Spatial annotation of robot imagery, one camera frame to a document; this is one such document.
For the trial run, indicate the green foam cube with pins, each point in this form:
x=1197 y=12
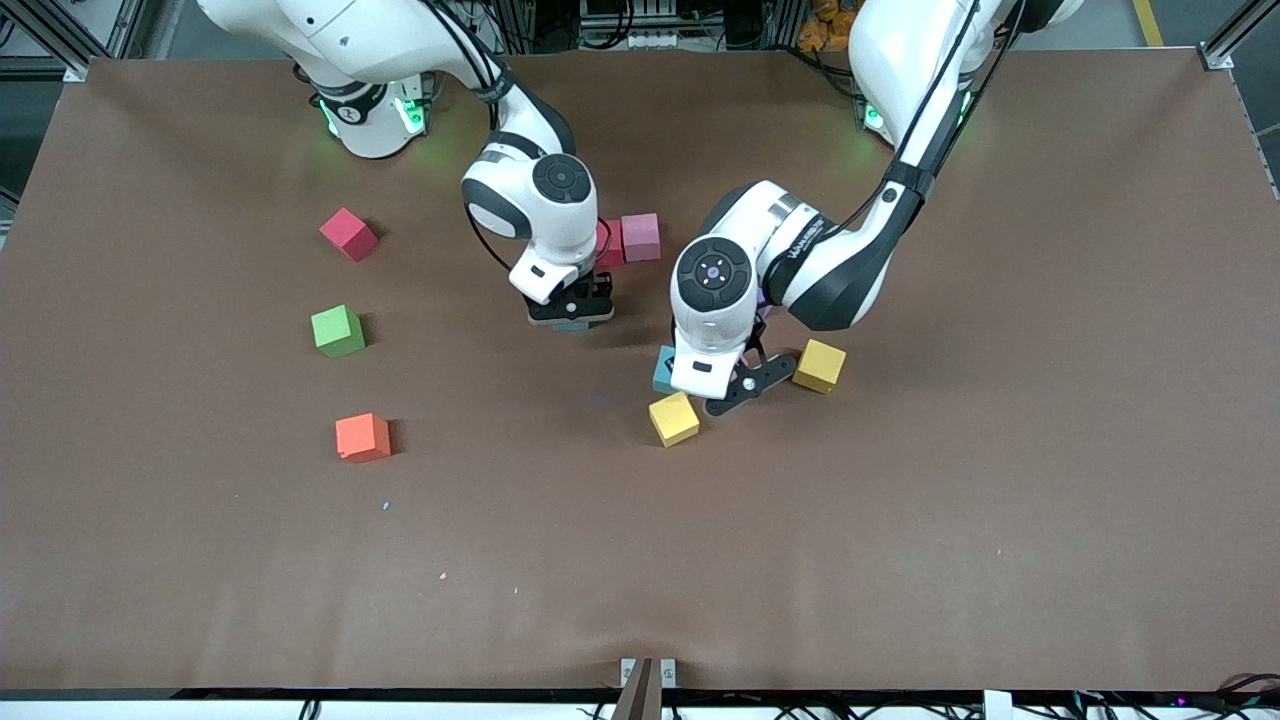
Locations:
x=335 y=328

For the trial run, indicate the pile of orange packets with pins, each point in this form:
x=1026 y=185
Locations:
x=825 y=30

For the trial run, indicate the white label tag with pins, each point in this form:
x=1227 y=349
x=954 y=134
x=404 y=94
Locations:
x=997 y=706

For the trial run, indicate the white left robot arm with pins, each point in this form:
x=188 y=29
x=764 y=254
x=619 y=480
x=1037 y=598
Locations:
x=900 y=60

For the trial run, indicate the white power strip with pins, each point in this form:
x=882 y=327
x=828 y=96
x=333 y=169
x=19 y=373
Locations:
x=660 y=40

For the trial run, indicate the metal clamp bracket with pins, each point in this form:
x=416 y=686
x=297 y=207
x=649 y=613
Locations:
x=625 y=668

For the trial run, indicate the orange foam cube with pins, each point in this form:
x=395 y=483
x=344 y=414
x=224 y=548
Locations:
x=360 y=436

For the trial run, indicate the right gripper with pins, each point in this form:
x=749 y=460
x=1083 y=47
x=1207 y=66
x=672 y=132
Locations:
x=594 y=294

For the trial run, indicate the aluminium frame post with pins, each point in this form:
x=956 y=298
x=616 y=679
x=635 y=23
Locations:
x=70 y=60
x=1225 y=45

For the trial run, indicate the large table mat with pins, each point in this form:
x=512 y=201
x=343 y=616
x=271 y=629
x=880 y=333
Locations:
x=640 y=560

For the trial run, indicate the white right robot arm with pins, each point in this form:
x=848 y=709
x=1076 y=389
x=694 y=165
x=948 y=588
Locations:
x=350 y=40

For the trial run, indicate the blue foam cube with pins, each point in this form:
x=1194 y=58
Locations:
x=572 y=326
x=661 y=370

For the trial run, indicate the red foam cube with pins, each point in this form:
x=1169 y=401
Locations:
x=612 y=245
x=348 y=234

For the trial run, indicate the yellow foam cube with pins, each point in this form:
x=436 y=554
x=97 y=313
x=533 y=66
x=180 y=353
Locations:
x=820 y=366
x=673 y=418

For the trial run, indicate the brown wedge bar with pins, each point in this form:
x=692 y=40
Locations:
x=640 y=700

